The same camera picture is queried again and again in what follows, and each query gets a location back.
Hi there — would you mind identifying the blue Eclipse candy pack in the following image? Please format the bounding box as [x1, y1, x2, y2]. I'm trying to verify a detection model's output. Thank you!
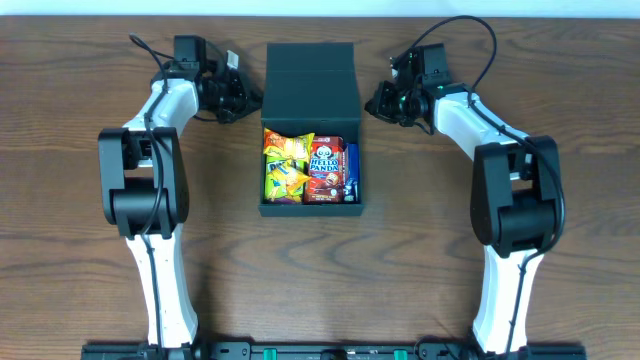
[343, 143, 359, 188]

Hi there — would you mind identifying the black gift box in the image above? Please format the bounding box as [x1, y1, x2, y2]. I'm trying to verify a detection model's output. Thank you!
[259, 41, 365, 218]

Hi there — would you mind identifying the large yellow snack packet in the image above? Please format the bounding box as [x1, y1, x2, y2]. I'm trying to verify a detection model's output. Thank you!
[263, 128, 315, 162]

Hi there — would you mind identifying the red Hello Panda box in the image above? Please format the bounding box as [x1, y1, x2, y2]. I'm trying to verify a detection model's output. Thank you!
[304, 136, 344, 204]

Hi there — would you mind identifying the green Pretz snack box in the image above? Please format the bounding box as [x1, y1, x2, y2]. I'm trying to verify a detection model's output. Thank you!
[264, 156, 306, 204]

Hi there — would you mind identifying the small yellow snack packet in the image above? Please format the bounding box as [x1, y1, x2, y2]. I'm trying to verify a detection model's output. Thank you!
[266, 162, 311, 200]

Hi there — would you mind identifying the blue Dairy Milk bar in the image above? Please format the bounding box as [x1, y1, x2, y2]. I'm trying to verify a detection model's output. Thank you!
[343, 179, 359, 203]

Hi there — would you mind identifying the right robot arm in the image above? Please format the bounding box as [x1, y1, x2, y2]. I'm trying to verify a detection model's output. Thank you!
[365, 43, 565, 359]

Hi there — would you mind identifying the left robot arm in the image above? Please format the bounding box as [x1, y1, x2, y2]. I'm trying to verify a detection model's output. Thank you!
[98, 35, 262, 352]

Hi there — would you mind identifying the left black cable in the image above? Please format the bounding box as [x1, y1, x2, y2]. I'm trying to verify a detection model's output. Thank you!
[128, 32, 236, 350]

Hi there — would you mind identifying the black cable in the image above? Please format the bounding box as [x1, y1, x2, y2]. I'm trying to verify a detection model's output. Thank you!
[128, 32, 236, 350]
[399, 14, 567, 360]

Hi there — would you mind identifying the right black cable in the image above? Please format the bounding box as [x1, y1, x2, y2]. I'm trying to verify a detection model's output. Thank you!
[399, 14, 567, 360]

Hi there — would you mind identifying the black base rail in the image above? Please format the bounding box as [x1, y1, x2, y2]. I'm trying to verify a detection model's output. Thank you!
[80, 340, 587, 360]

